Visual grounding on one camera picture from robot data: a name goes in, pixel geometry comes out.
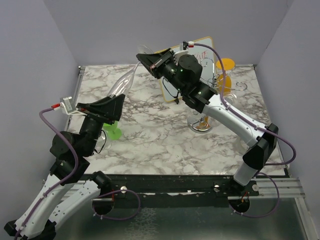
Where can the orange plastic wine glass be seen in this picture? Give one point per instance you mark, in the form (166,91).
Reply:
(228,65)

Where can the black front mounting rail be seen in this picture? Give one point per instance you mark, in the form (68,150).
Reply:
(179,191)

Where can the clear wine glass front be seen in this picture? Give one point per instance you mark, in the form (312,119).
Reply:
(124,83)

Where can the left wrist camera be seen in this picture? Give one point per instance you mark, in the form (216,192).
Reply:
(67,106)

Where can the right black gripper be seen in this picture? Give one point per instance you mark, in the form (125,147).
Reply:
(155,61)

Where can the green plastic wine glass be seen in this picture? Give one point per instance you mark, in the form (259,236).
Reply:
(112,131)

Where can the small whiteboard yellow frame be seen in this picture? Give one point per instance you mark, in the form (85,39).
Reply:
(206,58)

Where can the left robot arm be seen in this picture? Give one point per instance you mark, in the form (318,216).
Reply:
(49,210)

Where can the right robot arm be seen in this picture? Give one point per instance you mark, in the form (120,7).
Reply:
(184,75)

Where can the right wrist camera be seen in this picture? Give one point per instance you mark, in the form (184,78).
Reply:
(184,48)

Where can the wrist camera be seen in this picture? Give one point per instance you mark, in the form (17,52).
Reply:
(67,106)
(184,48)

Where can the clear wine glass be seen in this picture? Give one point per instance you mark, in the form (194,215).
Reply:
(230,98)
(124,83)
(103,142)

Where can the chrome wine glass rack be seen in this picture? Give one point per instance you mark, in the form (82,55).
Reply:
(216,110)

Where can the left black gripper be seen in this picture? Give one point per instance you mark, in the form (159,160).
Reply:
(108,109)

